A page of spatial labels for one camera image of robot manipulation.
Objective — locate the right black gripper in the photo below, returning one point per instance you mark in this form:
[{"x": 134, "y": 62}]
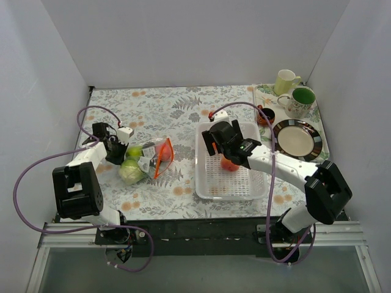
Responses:
[{"x": 212, "y": 140}]

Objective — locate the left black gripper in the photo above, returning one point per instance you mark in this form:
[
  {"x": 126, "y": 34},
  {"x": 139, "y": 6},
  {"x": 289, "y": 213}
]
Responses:
[{"x": 115, "y": 151}]

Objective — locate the floral table mat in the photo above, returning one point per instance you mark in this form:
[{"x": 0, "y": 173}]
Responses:
[{"x": 174, "y": 113}]

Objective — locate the aluminium frame rail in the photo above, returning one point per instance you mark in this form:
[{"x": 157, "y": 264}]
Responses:
[{"x": 204, "y": 265}]

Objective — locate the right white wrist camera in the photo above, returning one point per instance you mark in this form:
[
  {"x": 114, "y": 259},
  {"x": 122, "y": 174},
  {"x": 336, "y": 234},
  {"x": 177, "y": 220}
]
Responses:
[{"x": 221, "y": 115}]

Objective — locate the fake green pear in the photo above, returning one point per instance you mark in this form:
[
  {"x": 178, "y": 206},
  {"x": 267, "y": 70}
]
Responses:
[{"x": 134, "y": 151}]

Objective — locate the pale yellow mug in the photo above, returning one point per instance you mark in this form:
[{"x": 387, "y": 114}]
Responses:
[{"x": 285, "y": 80}]

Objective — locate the small brown cup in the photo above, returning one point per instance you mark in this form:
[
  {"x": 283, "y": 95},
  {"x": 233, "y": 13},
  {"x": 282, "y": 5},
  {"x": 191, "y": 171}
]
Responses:
[{"x": 265, "y": 116}]

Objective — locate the green floral mug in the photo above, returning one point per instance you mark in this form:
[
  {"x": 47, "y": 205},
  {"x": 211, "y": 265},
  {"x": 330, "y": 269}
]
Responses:
[{"x": 297, "y": 103}]

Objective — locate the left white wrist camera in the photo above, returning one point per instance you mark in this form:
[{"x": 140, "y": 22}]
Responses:
[{"x": 124, "y": 133}]

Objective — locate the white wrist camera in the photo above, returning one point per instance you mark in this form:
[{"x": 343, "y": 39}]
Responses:
[
  {"x": 221, "y": 115},
  {"x": 124, "y": 133}
]

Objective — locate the fake peach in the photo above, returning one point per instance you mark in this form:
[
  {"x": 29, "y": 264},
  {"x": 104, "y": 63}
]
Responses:
[
  {"x": 164, "y": 152},
  {"x": 228, "y": 165}
]

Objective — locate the striped rim plate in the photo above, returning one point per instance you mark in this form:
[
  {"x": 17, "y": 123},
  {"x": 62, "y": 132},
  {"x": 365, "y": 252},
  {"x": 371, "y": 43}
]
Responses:
[{"x": 297, "y": 139}]

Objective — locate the floral serving tray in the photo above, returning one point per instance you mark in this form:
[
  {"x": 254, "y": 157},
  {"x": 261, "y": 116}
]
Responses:
[{"x": 265, "y": 96}]

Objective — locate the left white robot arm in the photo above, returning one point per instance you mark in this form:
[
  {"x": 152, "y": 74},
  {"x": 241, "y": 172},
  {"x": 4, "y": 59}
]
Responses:
[{"x": 77, "y": 190}]

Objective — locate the white plastic basket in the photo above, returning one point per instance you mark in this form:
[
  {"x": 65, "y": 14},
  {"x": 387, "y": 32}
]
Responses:
[{"x": 212, "y": 182}]

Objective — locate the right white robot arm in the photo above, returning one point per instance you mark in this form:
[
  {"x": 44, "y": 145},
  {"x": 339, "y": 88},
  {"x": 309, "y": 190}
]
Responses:
[{"x": 326, "y": 191}]

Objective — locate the fake green cabbage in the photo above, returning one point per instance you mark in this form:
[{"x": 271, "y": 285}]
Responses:
[{"x": 130, "y": 172}]

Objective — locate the clear zip top bag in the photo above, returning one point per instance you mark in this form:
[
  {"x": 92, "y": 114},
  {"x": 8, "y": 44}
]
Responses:
[{"x": 149, "y": 162}]

